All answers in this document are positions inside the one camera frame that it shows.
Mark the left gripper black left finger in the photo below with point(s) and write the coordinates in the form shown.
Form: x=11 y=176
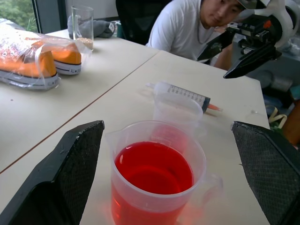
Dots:
x=58 y=178

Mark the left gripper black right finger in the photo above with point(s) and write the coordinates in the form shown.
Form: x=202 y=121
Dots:
x=272 y=168

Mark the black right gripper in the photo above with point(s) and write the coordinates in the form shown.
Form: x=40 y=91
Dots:
x=255 y=30

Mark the large clear plastic syringe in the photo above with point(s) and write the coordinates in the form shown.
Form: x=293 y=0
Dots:
x=185 y=93

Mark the clear plastic beaker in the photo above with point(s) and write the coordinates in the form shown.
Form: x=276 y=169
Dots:
x=174 y=112

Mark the beaker with red liquid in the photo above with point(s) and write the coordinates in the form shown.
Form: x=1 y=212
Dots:
x=152 y=178

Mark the person in white t-shirt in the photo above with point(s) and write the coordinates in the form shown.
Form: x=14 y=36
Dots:
x=180 y=30

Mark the black office chair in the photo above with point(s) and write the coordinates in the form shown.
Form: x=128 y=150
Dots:
x=136 y=18

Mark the orange canvas sneaker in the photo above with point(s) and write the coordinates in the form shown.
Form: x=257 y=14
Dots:
x=66 y=57
x=25 y=68

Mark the grey plush cloth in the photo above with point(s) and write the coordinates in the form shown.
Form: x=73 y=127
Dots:
x=102 y=27

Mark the orange sneakers in plastic bag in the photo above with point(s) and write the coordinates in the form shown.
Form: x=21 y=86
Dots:
x=14 y=39

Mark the tall clear drinking glass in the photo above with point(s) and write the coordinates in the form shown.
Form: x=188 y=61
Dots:
x=82 y=25

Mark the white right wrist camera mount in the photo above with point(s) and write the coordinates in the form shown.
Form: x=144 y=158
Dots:
x=284 y=16

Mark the dark window frame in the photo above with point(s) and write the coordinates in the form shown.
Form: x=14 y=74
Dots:
x=48 y=14

